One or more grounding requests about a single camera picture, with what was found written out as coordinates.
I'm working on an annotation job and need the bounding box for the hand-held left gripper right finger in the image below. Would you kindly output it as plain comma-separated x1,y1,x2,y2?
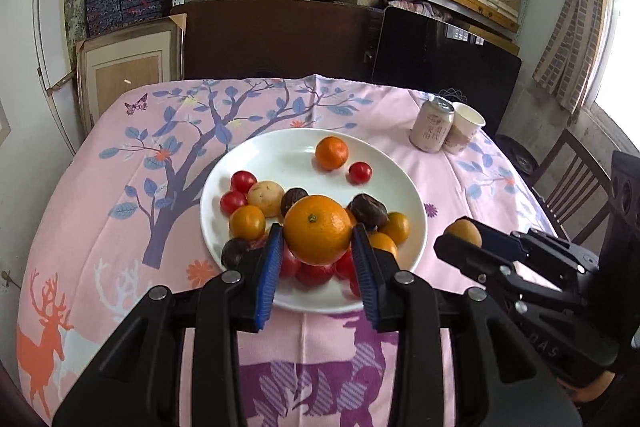
351,224,583,427

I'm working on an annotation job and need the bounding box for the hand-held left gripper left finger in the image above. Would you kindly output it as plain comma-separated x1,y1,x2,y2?
52,223,284,427

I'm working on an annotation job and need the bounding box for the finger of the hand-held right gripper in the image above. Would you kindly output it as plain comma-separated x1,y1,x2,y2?
452,217,599,276
434,234,577,316

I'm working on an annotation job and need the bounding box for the small yellow brown fruit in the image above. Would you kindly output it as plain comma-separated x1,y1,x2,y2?
446,218,483,248

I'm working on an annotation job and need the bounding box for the small orange kumquat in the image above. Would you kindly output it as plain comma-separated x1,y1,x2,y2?
382,212,411,245
229,205,266,240
367,232,399,260

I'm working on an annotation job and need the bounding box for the small dark brown fruit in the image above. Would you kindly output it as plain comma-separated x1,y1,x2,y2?
221,237,253,270

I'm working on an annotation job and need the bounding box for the dark red tomato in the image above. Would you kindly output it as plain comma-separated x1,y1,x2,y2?
295,262,335,287

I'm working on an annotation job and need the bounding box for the large orange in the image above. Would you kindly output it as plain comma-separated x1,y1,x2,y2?
283,195,353,266

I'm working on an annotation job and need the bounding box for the large dark brown fruit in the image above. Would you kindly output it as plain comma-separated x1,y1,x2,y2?
347,194,389,230

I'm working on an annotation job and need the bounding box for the small pale yellow fruit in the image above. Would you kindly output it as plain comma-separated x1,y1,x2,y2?
248,181,283,218

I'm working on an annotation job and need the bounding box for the dark brown date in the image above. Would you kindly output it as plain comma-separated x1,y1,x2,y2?
280,187,309,218

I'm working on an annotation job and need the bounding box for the white round plate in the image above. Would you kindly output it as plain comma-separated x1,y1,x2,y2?
200,128,427,313

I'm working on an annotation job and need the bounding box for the orange tangerine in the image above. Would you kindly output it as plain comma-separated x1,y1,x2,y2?
315,136,349,171

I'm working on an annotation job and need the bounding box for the person's right hand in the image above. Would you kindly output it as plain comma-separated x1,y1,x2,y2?
562,367,618,403

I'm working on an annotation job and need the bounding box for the black round object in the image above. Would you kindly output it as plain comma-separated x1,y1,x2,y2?
495,134,538,178

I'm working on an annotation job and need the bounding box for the wooden chair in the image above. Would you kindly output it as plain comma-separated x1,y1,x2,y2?
527,128,613,245

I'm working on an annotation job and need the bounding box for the pink printed tablecloth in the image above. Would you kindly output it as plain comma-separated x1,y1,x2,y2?
15,74,566,427

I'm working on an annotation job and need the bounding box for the white paper cup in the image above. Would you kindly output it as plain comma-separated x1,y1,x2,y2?
442,102,487,155

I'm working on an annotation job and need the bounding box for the pink drink can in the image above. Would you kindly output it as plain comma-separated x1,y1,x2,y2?
409,97,456,154

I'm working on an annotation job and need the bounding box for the black panel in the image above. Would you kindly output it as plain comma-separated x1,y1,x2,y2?
371,5,522,138

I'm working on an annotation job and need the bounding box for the beige checked curtain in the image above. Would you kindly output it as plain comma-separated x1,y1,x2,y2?
532,0,621,112

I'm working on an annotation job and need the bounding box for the window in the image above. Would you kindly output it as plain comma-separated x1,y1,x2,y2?
595,0,640,122

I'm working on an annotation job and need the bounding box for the dark wooden board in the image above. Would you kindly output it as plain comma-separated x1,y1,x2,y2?
170,0,388,82

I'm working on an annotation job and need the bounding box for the framed picture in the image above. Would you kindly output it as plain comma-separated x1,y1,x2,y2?
76,14,187,135

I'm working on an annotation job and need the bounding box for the pink cloth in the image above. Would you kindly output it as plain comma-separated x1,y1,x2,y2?
387,0,446,18

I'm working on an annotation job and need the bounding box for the white door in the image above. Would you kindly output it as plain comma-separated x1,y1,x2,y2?
32,0,86,155

